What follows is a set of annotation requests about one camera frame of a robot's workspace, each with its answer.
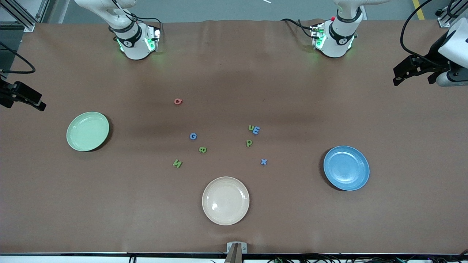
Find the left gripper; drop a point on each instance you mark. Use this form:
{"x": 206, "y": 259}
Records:
{"x": 433, "y": 55}

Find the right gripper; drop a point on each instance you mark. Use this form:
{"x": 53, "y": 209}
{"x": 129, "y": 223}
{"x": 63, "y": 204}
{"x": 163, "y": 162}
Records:
{"x": 6, "y": 92}

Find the red letter Q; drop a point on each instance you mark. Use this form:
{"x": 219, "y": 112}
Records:
{"x": 176, "y": 102}

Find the green letter N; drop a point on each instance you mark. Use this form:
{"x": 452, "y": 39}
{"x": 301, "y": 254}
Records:
{"x": 177, "y": 164}

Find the blue letter G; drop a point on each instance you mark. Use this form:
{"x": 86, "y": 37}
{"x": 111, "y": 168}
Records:
{"x": 191, "y": 136}

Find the blue letter E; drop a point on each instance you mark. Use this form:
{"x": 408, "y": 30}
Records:
{"x": 256, "y": 130}

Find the blue letter x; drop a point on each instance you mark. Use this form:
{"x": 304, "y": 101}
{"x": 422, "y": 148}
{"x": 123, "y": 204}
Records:
{"x": 264, "y": 162}

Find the green letter B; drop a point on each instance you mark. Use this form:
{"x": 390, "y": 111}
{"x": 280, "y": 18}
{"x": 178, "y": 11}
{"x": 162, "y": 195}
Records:
{"x": 202, "y": 149}

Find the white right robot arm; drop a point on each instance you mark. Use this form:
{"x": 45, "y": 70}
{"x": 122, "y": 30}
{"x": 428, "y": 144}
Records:
{"x": 131, "y": 44}

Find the silver arm base box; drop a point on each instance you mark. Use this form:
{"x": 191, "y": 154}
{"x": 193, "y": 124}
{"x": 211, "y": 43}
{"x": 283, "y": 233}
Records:
{"x": 315, "y": 36}
{"x": 156, "y": 36}

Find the light green plate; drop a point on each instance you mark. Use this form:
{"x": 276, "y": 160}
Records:
{"x": 87, "y": 131}

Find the blue plate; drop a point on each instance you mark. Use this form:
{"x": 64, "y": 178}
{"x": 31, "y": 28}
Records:
{"x": 346, "y": 168}

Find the brown table mat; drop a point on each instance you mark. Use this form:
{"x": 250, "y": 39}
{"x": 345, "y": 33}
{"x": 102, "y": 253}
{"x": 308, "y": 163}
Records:
{"x": 234, "y": 73}

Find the beige plate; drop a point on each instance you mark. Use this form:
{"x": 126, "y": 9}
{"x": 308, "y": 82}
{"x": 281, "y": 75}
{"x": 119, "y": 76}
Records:
{"x": 225, "y": 201}

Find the aluminium frame profile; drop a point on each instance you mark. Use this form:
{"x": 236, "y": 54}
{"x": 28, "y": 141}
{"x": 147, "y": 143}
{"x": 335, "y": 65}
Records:
{"x": 28, "y": 25}
{"x": 444, "y": 20}

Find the silver camera mount bracket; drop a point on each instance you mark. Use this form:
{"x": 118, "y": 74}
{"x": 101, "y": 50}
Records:
{"x": 229, "y": 247}

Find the grey camera pole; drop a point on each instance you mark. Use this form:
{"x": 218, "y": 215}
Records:
{"x": 234, "y": 257}

